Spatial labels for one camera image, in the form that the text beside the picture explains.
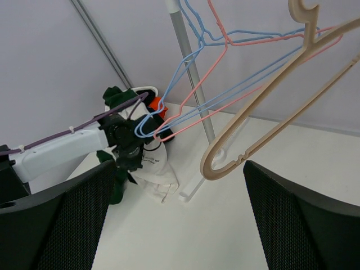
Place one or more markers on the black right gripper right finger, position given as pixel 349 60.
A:
pixel 300 228

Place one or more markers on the beige wooden hanger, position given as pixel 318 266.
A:
pixel 318 87

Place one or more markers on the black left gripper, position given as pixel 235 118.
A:
pixel 127 147

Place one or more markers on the white plastic basket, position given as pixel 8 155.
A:
pixel 138 90

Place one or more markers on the metal clothes rack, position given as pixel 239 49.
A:
pixel 207 135

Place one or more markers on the pink wire hanger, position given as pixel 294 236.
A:
pixel 228 71

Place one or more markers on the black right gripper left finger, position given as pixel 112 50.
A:
pixel 60 227

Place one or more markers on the green and white t shirt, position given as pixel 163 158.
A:
pixel 142 161

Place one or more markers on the orange t shirt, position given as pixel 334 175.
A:
pixel 156 104

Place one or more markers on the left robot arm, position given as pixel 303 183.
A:
pixel 19 167

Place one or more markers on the black t shirt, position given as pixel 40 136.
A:
pixel 165 133

